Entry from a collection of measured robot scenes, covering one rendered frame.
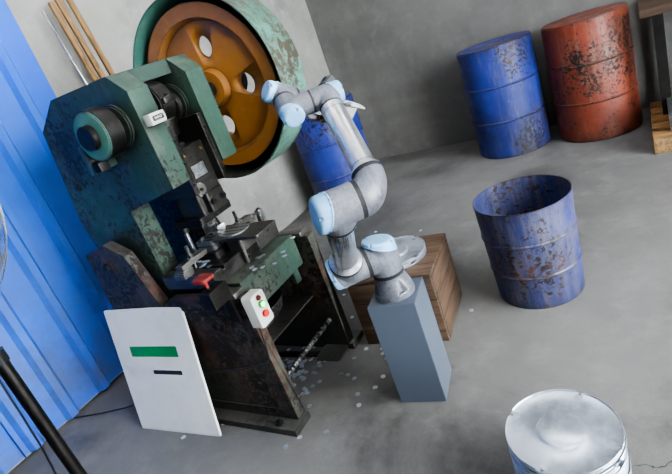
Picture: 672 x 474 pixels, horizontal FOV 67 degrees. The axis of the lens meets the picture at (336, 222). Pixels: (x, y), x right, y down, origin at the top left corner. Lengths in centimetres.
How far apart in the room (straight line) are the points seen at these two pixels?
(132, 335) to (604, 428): 187
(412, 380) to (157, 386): 116
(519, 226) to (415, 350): 68
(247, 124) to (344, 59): 311
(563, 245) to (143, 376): 194
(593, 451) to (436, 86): 402
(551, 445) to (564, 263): 102
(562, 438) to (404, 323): 64
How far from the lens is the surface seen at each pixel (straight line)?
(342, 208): 139
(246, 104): 233
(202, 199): 210
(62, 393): 314
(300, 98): 163
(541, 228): 223
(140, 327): 243
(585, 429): 156
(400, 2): 505
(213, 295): 187
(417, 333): 189
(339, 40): 535
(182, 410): 249
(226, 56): 232
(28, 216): 306
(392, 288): 183
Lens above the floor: 139
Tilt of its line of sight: 20 degrees down
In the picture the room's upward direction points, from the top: 20 degrees counter-clockwise
